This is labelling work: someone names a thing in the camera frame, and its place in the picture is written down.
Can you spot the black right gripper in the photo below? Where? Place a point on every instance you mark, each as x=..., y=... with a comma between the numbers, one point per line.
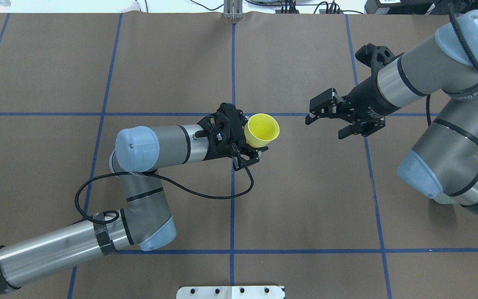
x=367, y=102

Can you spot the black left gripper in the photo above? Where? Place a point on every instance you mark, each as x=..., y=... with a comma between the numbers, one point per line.
x=216, y=153

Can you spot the yellow cup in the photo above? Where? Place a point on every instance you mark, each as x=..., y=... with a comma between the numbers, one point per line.
x=260, y=130

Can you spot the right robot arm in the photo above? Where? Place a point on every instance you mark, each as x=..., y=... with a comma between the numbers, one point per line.
x=443, y=162

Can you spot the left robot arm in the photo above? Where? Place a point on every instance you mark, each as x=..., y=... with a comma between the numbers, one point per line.
x=140, y=152

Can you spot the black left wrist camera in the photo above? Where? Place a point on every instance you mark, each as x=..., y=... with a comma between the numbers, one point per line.
x=243, y=157

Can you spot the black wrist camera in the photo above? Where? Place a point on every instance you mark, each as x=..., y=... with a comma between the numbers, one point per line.
x=375, y=57
x=243, y=157

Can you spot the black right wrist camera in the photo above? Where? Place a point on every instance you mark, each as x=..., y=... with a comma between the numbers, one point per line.
x=375, y=57

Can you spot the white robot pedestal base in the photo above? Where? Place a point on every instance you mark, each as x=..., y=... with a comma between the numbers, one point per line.
x=232, y=292

